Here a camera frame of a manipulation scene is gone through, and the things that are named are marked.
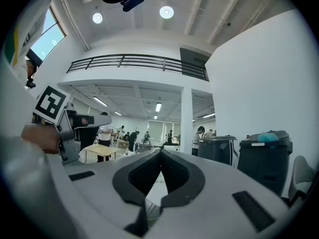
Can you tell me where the person's left hand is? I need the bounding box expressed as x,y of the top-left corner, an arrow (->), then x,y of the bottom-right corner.
71,115 -> 95,129

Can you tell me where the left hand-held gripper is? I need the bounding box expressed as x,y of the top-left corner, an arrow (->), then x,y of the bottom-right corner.
33,85 -> 113,165

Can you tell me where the white chair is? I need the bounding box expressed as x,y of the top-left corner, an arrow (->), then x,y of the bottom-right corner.
287,155 -> 316,207

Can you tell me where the dark wall panel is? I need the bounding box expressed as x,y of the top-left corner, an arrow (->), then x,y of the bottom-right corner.
179,47 -> 213,77

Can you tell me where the blue cloth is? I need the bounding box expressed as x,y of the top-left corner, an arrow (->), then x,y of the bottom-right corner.
257,131 -> 280,144

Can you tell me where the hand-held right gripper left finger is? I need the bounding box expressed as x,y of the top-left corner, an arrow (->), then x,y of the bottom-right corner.
47,148 -> 162,239

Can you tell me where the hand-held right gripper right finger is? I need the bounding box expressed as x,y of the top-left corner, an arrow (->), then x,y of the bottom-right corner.
149,148 -> 296,239

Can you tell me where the person's left forearm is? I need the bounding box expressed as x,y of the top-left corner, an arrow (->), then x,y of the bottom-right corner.
21,123 -> 60,154

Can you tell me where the dark grey wheeled machine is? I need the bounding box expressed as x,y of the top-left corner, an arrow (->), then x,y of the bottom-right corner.
197,135 -> 238,167

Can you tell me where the large window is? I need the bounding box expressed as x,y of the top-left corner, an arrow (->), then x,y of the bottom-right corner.
29,7 -> 67,62

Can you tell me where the black metal railing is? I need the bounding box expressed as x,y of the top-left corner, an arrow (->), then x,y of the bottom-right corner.
66,54 -> 209,82

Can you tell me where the white printed t-shirt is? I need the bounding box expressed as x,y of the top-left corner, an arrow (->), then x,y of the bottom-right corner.
0,0 -> 85,144

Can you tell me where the black head camera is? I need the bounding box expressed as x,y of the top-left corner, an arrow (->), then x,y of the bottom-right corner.
120,0 -> 147,12

